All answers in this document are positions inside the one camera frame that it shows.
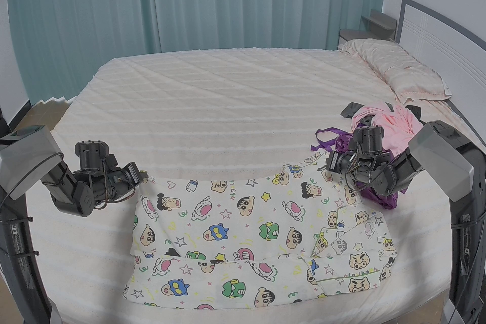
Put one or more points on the grey bedside table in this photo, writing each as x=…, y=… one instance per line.
x=379, y=20

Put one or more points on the dark grey chest of drawers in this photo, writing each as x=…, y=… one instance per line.
x=3, y=121

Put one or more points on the purple satin garment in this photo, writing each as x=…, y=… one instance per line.
x=379, y=197

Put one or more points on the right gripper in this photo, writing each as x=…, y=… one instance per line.
x=341, y=163

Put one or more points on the cream pillow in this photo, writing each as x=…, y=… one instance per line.
x=402, y=72

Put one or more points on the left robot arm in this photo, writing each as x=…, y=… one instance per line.
x=68, y=185

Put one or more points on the black garment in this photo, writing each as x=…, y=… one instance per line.
x=351, y=110

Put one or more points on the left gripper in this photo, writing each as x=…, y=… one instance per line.
x=127, y=180

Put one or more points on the white printed pyjama top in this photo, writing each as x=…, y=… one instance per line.
x=246, y=231

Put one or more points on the pink garment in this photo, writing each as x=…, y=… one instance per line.
x=395, y=125

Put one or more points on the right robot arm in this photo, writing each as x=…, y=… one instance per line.
x=436, y=148

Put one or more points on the bed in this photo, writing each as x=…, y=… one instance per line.
x=227, y=106

